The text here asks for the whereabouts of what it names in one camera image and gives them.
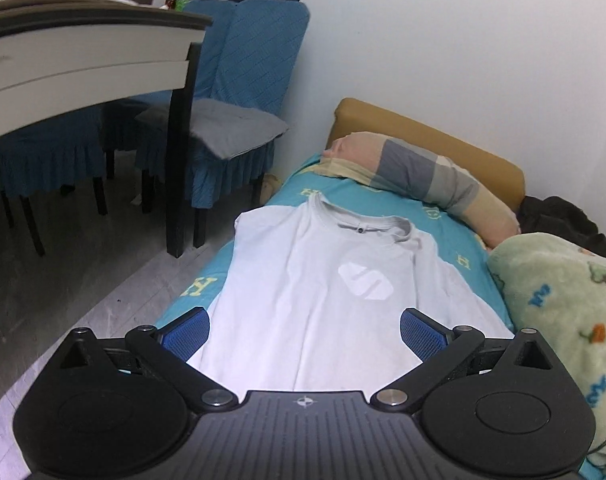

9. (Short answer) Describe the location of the blue covered chair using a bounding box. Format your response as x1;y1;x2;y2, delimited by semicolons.
0;106;108;257
134;0;312;248

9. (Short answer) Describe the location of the grey seat cushion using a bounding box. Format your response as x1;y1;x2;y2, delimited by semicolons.
134;97;290;162

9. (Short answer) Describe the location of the black clothing pile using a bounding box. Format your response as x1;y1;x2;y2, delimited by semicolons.
516;196;606;258

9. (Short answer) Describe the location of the green fleece cartoon blanket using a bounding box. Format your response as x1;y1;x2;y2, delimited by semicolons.
488;233;606;479

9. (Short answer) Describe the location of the tan headboard cushion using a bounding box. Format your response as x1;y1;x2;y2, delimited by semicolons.
327;98;525;211

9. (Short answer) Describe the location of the turquoise patterned bed sheet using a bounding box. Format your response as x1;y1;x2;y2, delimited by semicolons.
154;153;604;480

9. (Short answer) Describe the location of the striped pillow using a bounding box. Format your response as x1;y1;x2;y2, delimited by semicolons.
315;131;521;248

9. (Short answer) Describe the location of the white t-shirt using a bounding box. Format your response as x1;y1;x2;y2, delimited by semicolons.
190;193;509;396

